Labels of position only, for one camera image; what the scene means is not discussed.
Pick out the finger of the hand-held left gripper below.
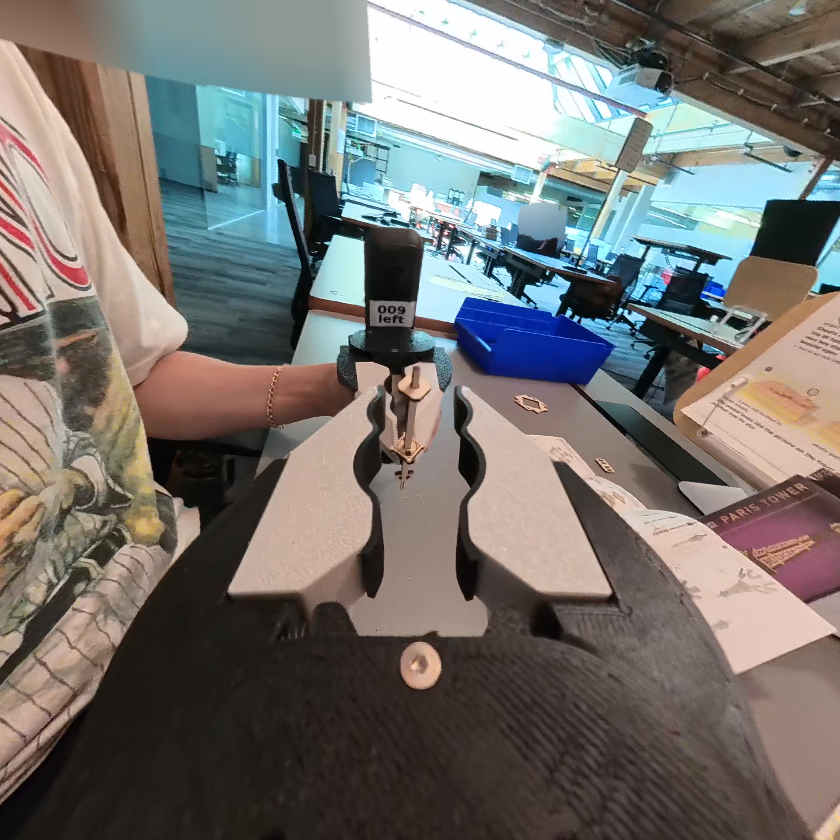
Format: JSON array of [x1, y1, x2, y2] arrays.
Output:
[[379, 386, 405, 455], [419, 377, 446, 454]]

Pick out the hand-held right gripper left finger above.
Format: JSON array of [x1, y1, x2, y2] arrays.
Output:
[[226, 386, 388, 637]]

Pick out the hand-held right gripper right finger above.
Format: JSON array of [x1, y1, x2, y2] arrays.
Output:
[[453, 385, 614, 636]]

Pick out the wooden model spire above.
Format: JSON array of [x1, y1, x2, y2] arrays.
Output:
[[390, 364, 434, 494]]

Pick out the white top wooden-edge desk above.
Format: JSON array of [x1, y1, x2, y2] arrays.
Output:
[[307, 233, 526, 336]]

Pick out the grey desk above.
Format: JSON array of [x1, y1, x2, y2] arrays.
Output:
[[256, 308, 840, 840]]

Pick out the black desk panel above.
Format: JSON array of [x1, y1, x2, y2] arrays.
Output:
[[594, 399, 729, 488]]

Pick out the black office chair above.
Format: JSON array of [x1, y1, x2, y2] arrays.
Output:
[[272, 157, 345, 352]]

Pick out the blue plastic bin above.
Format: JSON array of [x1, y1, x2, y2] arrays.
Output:
[[454, 297, 616, 385]]

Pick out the row of office desks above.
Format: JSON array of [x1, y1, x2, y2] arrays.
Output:
[[341, 187, 746, 395]]

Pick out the folded assembly instruction sheet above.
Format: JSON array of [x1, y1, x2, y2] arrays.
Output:
[[528, 433, 839, 677]]

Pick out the plywood clipboard stand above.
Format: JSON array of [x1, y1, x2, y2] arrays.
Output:
[[672, 292, 840, 494]]

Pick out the purple model kit card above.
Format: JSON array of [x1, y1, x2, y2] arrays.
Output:
[[697, 474, 840, 605]]

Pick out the white hanging sign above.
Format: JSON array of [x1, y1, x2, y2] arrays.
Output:
[[616, 117, 655, 174]]

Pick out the clear acrylic stand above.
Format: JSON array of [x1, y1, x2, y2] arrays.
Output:
[[718, 303, 770, 337]]

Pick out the white ceiling projector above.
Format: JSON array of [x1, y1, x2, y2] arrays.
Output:
[[605, 47, 676, 101]]

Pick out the rounded plywood board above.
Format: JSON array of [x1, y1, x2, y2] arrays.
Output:
[[722, 256, 821, 324]]

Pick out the black monitor screen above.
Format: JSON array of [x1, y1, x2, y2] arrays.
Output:
[[750, 199, 840, 268]]

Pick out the gold chain bracelet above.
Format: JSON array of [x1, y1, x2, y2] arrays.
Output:
[[265, 363, 290, 431]]

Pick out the wooden post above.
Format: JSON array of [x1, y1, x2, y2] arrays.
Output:
[[20, 46, 177, 306]]

